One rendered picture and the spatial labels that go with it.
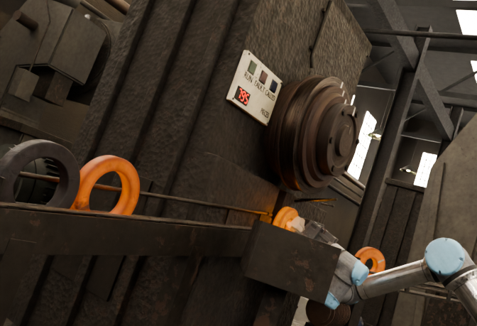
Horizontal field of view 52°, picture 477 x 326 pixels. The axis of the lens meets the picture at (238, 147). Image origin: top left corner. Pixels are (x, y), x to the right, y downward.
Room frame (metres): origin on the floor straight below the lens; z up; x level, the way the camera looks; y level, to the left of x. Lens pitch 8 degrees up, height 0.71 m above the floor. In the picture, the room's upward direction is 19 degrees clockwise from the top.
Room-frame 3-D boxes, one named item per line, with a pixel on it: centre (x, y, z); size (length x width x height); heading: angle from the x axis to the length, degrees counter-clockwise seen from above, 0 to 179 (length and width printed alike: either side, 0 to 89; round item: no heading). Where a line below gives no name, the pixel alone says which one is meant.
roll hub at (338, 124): (1.83, -0.36, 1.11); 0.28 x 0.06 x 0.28; 144
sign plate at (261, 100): (1.67, 0.01, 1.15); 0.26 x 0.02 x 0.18; 144
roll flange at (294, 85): (1.93, -0.21, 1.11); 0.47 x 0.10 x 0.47; 144
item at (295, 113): (1.89, -0.28, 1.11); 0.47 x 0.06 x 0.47; 144
